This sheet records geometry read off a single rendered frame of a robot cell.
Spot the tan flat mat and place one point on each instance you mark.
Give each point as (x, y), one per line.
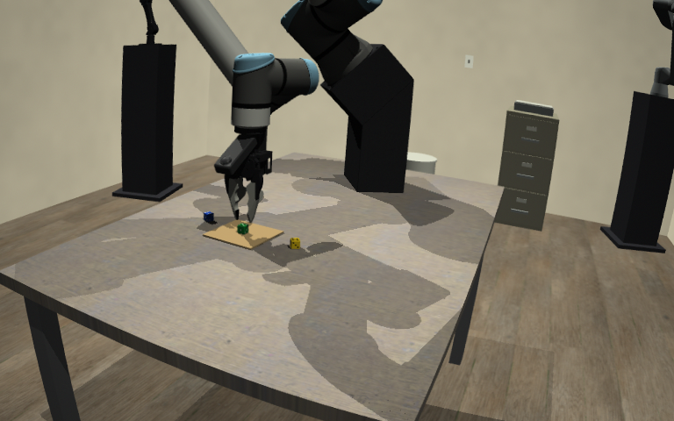
(257, 234)

